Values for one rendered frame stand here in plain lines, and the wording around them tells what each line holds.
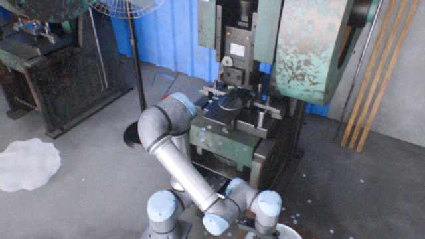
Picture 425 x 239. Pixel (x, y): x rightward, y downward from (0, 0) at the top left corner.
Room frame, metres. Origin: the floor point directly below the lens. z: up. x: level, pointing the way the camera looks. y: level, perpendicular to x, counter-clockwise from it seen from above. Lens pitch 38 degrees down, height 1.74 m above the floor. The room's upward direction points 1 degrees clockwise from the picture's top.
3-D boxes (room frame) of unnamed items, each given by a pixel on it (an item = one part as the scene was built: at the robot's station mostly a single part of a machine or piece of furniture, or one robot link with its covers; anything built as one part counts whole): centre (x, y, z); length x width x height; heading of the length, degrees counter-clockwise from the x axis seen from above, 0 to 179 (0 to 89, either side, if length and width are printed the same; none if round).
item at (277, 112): (1.43, -0.31, 0.76); 0.17 x 0.06 x 0.10; 61
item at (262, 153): (1.50, -0.46, 0.45); 0.92 x 0.12 x 0.90; 151
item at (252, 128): (1.51, -0.16, 0.68); 0.45 x 0.30 x 0.06; 61
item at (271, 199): (0.68, -0.19, 0.85); 0.09 x 0.08 x 0.11; 50
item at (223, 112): (1.36, -0.07, 0.72); 0.25 x 0.14 x 0.14; 151
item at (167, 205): (0.84, 0.19, 0.62); 0.13 x 0.12 x 0.14; 140
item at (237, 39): (1.47, -0.14, 1.04); 0.17 x 0.15 x 0.30; 151
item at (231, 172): (1.52, -0.16, 0.31); 0.43 x 0.42 x 0.01; 61
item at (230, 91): (1.50, -0.16, 0.76); 0.15 x 0.09 x 0.05; 61
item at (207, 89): (1.59, -0.01, 0.76); 0.17 x 0.06 x 0.10; 61
